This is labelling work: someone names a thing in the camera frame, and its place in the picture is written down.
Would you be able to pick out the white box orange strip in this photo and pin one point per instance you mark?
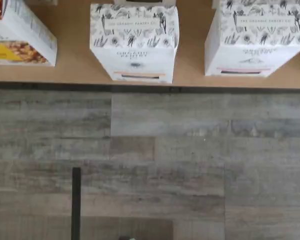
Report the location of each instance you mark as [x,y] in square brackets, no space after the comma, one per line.
[132,50]

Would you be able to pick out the black metal shelf rack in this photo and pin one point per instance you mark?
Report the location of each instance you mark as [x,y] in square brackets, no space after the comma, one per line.
[140,88]

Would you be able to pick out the brown wooden shelf board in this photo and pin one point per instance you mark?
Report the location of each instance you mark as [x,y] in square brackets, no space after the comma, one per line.
[72,75]

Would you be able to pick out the black floor strip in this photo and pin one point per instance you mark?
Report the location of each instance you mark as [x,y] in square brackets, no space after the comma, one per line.
[76,205]

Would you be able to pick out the white box pink strip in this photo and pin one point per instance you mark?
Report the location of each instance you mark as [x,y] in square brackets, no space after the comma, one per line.
[255,45]

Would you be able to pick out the yellow granola box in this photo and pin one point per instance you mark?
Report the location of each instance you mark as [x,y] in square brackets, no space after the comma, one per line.
[17,37]

